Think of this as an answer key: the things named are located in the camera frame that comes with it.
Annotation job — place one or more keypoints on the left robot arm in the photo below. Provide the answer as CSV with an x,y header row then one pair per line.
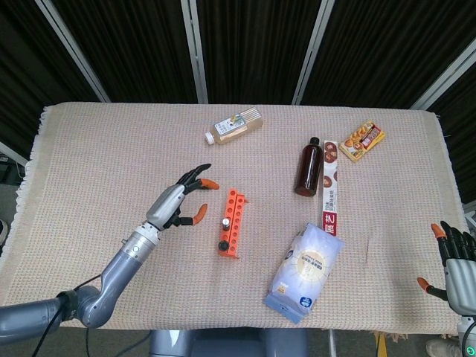
x,y
115,267

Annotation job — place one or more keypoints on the blue white tissue pack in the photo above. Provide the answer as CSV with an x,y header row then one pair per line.
x,y
305,267

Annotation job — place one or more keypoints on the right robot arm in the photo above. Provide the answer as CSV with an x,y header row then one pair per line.
x,y
468,334

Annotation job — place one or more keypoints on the clear juice bottle white cap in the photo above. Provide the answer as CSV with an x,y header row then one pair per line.
x,y
238,128

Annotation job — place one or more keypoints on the grey metal partition post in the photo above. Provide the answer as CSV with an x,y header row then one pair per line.
x,y
312,52
74,52
446,74
195,52

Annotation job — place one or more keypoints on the orange tool holder rack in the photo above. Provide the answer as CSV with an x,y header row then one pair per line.
x,y
234,208

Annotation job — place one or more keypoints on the grey robot torso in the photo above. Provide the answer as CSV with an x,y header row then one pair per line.
x,y
223,344

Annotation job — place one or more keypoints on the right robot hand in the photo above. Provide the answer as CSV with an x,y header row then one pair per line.
x,y
461,282

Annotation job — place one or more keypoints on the dark brown bottle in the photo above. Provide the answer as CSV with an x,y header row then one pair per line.
x,y
308,171

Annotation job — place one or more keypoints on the beige woven tablecloth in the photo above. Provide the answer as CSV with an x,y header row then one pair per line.
x,y
93,167

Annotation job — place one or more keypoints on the white table leg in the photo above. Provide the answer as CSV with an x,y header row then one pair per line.
x,y
332,344

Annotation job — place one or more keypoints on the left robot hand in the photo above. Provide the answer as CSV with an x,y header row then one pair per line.
x,y
165,204

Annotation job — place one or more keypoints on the yellow snack box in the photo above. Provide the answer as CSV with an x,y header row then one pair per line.
x,y
360,141

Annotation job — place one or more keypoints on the black metal precision screwdriver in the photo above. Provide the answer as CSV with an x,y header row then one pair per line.
x,y
225,222

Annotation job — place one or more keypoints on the dark pleated curtain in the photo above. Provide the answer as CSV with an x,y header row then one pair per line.
x,y
141,44

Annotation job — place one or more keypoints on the large green black screwdriver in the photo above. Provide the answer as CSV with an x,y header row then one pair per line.
x,y
223,245

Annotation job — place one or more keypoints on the long white baking paper box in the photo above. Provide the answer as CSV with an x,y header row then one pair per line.
x,y
330,186

